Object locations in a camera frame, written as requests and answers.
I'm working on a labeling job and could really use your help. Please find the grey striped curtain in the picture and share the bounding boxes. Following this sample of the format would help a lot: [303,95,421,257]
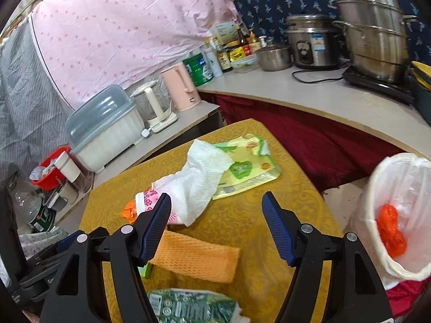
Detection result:
[1,20,72,184]

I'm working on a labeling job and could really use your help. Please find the white paper towel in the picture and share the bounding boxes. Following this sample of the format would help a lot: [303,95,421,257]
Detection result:
[152,139,234,227]

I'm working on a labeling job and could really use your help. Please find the green white can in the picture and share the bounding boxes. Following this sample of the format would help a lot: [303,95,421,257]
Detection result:
[183,53,213,87]

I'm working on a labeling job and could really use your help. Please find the black induction cooker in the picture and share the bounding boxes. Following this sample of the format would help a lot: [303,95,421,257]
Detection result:
[342,66,414,105]

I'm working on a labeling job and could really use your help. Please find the navy floral cloth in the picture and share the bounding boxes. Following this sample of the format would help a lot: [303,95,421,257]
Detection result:
[234,0,430,65]

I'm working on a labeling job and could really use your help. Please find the small steel bowl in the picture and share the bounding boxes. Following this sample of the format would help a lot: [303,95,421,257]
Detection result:
[256,44,293,72]

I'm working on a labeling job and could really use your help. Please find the green printed wrapper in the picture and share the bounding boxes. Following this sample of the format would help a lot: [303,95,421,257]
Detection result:
[148,289,251,323]

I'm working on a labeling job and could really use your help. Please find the red plastic basket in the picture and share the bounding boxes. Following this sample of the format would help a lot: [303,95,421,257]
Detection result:
[31,144,71,191]

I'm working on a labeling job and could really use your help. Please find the pink electric kettle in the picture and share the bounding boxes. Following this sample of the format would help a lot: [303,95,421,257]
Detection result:
[161,62,201,112]

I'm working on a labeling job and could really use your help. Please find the white box on shelf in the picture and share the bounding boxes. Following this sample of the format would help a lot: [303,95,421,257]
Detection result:
[210,21,237,44]

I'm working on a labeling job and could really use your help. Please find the steel rice cooker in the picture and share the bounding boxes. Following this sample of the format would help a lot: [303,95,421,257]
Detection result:
[286,15,340,69]

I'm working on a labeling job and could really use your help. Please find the clear food container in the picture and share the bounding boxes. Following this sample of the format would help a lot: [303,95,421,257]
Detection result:
[231,55,259,74]

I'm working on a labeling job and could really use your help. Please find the orange plastic bag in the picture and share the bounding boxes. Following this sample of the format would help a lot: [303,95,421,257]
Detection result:
[120,199,137,224]

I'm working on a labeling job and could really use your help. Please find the green yellow snack packet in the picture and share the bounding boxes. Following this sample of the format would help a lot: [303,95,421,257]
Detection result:
[212,134,281,200]

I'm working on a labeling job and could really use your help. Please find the large steel steamer pot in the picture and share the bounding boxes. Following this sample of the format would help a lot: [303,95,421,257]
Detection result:
[332,0,419,83]

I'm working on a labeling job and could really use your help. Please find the red quilted cloth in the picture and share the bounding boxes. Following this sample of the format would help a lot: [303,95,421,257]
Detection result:
[200,93,403,192]

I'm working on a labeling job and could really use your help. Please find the yellow patterned tablecloth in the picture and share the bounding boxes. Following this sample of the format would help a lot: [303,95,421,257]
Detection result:
[80,119,341,322]

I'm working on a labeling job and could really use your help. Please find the white glass kettle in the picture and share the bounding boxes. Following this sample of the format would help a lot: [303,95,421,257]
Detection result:
[130,80,178,137]

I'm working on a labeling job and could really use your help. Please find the stacked blue yellow basins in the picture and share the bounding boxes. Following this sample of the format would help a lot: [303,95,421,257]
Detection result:
[408,61,431,125]

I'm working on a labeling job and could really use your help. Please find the white dish box clear lid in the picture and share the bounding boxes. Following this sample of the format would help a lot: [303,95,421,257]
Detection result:
[64,85,145,174]

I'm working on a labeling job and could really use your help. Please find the black power cable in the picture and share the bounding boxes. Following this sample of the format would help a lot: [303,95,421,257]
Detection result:
[291,61,352,85]

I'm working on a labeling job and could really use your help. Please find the dark soy sauce bottle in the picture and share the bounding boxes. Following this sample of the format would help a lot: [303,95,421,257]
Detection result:
[217,45,233,73]

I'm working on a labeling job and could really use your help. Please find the pink dotted curtain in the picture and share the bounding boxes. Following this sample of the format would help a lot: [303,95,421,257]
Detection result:
[31,0,237,109]

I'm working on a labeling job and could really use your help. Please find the white lined trash bin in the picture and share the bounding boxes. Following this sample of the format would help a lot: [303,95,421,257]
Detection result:
[345,153,430,289]

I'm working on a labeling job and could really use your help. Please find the pink white paper cup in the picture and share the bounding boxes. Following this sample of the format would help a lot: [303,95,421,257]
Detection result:
[134,189,183,224]

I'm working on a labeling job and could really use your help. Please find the white bottle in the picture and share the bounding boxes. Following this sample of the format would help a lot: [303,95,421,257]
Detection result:
[203,47,224,77]

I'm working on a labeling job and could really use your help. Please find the orange trash in bin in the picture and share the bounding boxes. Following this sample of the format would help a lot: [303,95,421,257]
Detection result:
[376,204,407,258]

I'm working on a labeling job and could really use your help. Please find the orange mesh sponge cloth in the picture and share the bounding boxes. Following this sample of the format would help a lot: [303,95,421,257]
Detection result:
[150,230,240,284]

